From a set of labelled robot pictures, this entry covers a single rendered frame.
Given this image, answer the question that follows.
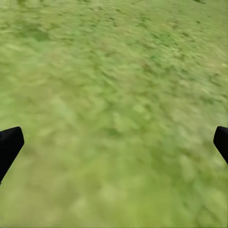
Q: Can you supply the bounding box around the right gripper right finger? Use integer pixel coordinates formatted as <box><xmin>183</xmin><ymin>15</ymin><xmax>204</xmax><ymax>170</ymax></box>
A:
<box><xmin>213</xmin><ymin>126</ymin><xmax>228</xmax><ymax>164</ymax></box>

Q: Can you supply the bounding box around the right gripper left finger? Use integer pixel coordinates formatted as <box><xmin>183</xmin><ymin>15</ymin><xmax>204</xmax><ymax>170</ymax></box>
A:
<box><xmin>0</xmin><ymin>126</ymin><xmax>24</xmax><ymax>182</ymax></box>

